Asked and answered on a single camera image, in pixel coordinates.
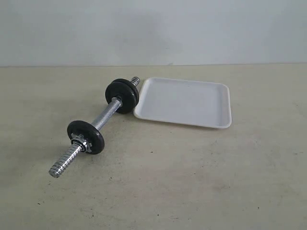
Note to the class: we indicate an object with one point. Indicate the black weight plate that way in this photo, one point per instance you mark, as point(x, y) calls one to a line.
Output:
point(133, 89)
point(110, 93)

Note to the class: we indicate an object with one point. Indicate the chrome threaded dumbbell bar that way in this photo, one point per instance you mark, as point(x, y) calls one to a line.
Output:
point(70, 154)

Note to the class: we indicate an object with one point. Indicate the white rectangular plastic tray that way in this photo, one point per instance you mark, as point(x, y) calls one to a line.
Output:
point(185, 102)

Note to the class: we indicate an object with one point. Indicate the black weight plate far end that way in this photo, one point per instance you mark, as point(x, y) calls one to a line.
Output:
point(89, 132)

